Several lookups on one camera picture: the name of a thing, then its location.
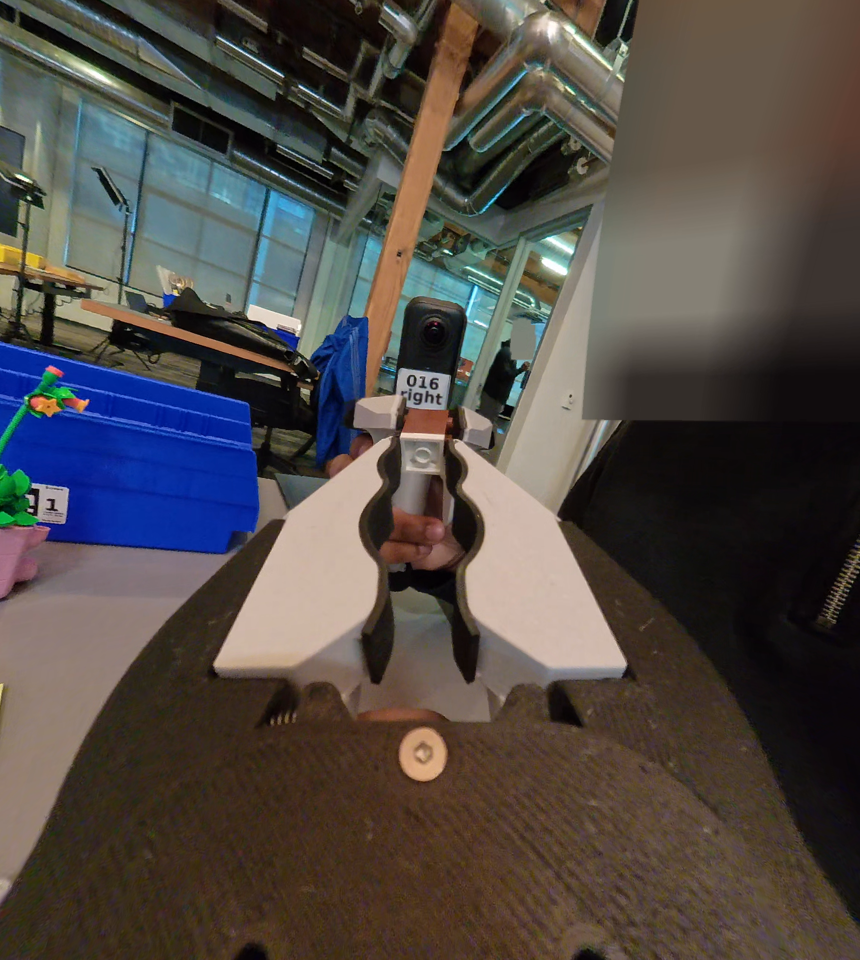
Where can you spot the black tablet stand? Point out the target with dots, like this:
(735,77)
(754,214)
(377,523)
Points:
(23,225)

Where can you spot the silver ventilation duct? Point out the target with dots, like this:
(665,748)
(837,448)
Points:
(535,45)

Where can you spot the person's right hand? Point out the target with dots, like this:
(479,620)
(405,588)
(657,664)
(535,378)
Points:
(415,536)

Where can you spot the person's black clothing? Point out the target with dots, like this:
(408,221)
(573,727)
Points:
(699,525)

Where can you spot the long wooden desk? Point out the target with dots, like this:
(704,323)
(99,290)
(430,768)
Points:
(145,319)

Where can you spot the small white toy plate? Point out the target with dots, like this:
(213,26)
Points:
(422,455)

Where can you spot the black light stand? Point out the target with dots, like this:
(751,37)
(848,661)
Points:
(124,199)

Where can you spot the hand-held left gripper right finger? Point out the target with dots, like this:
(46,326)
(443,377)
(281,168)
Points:
(542,600)

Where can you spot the blue jacket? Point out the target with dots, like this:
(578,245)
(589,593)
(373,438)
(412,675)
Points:
(340,390)

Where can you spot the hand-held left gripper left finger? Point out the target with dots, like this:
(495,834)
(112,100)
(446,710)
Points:
(295,600)

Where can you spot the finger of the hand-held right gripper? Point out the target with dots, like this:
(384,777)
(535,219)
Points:
(475,427)
(377,416)

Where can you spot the blue labelled plastic bin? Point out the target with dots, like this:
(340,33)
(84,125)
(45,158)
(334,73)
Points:
(137,465)

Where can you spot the wooden desk black legs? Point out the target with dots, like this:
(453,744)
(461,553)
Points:
(25,270)

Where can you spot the black bag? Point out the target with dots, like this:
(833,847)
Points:
(235,330)

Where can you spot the wooden support beam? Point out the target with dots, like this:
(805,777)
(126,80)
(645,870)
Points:
(415,225)

